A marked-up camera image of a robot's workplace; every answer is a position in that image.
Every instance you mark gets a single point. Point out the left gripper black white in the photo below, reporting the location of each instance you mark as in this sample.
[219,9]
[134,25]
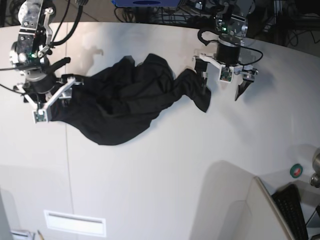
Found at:
[227,61]

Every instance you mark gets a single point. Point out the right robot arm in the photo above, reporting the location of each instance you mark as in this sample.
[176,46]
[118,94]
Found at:
[123,39]

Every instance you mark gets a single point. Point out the black t-shirt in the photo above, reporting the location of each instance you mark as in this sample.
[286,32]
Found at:
[117,104]

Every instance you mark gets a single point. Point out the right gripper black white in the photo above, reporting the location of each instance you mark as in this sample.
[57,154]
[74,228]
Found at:
[43,90]

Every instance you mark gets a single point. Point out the silver metal cylinder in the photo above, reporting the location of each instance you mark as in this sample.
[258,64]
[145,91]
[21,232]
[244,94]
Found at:
[315,177]

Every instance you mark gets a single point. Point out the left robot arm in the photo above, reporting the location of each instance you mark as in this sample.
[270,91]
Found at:
[230,29]

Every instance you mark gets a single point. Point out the green tape roll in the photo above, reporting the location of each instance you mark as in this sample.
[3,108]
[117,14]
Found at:
[296,171]

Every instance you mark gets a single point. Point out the black keyboard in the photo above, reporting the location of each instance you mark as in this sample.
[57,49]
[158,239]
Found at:
[288,202]

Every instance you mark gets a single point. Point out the blue box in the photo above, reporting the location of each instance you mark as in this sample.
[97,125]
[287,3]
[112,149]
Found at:
[147,3]

